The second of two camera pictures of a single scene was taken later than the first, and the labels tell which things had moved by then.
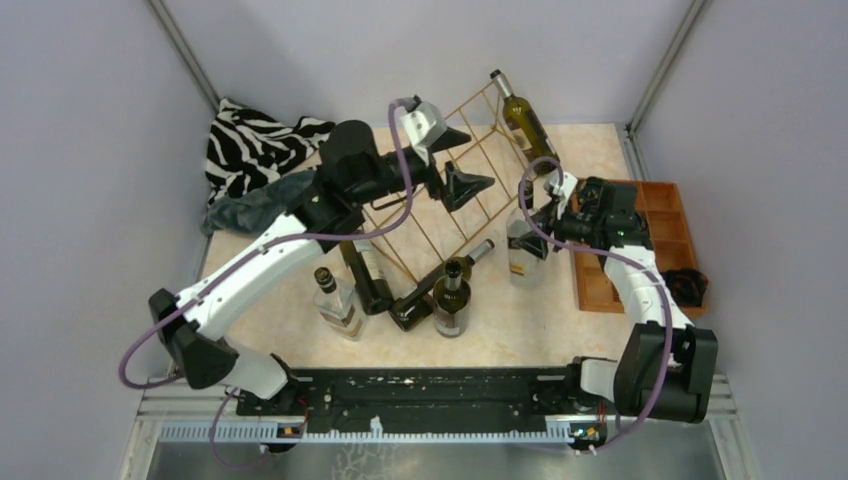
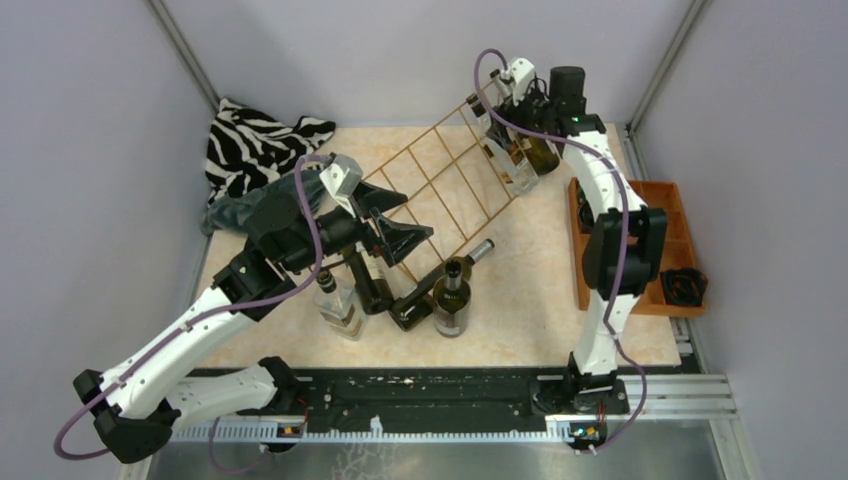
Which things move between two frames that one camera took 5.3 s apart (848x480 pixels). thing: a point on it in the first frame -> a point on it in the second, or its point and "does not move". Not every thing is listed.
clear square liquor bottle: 526,268 -> 508,154
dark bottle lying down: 419,301 does not move
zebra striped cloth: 247,150 does not move
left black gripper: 461,187 -> 395,238
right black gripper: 547,219 -> 511,111
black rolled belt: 688,286 does not move
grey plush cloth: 256,208 does not move
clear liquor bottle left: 337,305 does not move
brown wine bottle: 452,298 does not move
